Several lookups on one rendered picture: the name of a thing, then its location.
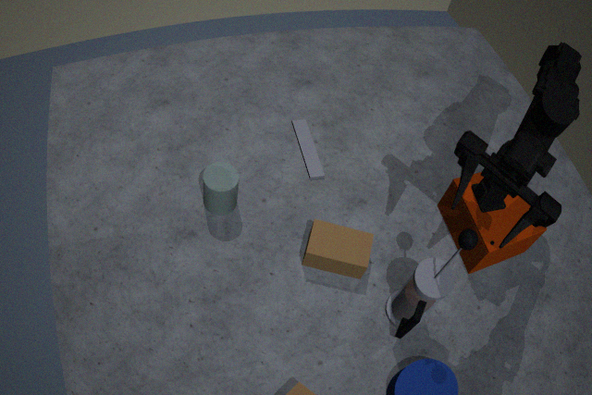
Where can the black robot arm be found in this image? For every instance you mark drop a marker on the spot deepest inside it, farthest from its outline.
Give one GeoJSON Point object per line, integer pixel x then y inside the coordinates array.
{"type": "Point", "coordinates": [554, 107]}

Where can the coffee press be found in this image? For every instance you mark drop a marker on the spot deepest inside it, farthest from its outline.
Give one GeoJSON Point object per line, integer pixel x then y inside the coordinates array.
{"type": "Point", "coordinates": [431, 281]}

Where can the grey flat bar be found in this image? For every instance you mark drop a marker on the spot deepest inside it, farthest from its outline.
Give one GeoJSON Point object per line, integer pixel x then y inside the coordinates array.
{"type": "Point", "coordinates": [307, 146]}

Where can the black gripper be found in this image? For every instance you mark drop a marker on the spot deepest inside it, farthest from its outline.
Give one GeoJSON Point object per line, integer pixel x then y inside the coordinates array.
{"type": "Point", "coordinates": [471, 151]}

